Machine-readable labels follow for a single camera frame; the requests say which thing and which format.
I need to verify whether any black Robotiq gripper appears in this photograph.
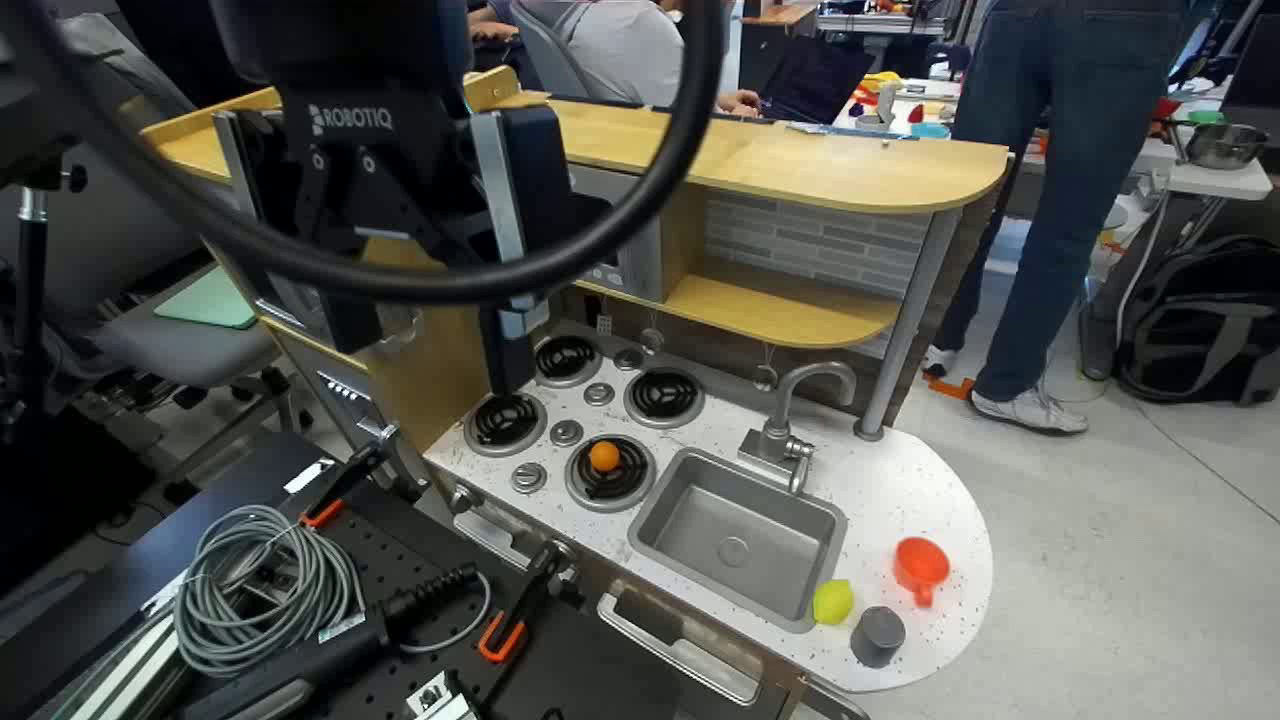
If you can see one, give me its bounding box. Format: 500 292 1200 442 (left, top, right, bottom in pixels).
217 80 581 391

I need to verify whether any grey toy block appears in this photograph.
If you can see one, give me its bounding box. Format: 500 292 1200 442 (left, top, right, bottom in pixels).
849 605 907 671

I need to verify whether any black toy stove burner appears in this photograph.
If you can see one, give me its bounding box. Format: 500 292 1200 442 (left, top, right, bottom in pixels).
530 331 607 391
563 433 659 515
620 362 707 433
465 391 553 458

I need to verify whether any pale green sheet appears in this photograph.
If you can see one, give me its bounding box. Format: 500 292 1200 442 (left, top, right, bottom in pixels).
153 264 260 331

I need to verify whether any orange ball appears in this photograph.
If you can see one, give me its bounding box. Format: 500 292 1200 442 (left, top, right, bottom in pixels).
582 437 628 479

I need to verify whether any white label sticker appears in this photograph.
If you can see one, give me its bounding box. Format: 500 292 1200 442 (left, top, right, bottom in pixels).
279 454 337 499

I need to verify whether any person in grey shirt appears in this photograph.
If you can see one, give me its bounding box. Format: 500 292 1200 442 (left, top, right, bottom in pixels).
467 0 771 124

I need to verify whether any grey office chair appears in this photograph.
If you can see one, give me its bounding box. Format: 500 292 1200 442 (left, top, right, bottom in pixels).
0 13 312 433

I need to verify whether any black perforated robot table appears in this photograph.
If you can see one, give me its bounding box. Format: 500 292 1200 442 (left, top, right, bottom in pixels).
0 425 855 720

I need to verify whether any wooden toy kitchen unit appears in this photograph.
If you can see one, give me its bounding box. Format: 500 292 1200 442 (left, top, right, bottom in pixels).
136 62 1015 720

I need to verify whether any silver toy faucet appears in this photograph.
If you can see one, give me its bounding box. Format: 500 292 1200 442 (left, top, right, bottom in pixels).
735 357 860 497

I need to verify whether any grey toy sink basin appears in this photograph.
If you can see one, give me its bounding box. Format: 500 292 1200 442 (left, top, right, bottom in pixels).
628 447 850 631

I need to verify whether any white bin of toys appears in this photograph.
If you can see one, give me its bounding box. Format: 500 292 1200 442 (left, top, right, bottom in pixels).
830 66 965 144

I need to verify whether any flat silver metal bar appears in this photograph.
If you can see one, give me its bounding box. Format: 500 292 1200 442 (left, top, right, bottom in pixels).
54 610 182 720

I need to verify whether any yellow green ball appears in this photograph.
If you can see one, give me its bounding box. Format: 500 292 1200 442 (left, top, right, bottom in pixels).
807 576 860 628

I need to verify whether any orange toy cup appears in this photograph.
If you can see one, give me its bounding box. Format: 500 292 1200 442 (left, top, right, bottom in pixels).
891 533 956 610

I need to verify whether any person in blue jeans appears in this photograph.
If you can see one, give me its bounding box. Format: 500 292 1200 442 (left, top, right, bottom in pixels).
916 0 1205 439

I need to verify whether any black backpack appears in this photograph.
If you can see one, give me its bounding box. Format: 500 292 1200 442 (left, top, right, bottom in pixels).
1111 232 1280 410

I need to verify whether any steel mixing bowl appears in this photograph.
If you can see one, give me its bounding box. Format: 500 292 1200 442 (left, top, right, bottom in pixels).
1172 117 1273 174

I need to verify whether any white side table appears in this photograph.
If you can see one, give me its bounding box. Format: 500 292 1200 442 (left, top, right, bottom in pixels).
1133 133 1276 207

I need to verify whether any black clamp orange handle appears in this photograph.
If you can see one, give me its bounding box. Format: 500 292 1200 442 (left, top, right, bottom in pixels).
297 425 402 537
474 537 576 671

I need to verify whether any thick black cable hose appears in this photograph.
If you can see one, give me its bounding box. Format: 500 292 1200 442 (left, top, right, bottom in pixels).
0 0 730 304

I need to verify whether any black camera stand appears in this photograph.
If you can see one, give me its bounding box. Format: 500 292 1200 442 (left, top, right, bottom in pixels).
0 144 91 433

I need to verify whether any coiled grey cable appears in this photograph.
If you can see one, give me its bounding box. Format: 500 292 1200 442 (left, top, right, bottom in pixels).
172 499 370 679

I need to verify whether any black cylindrical cable connector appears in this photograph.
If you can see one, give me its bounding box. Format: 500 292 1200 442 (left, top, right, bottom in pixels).
176 563 500 720

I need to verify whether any silver aluminium rail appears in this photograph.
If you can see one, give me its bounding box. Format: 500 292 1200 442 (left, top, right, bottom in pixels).
402 668 470 720

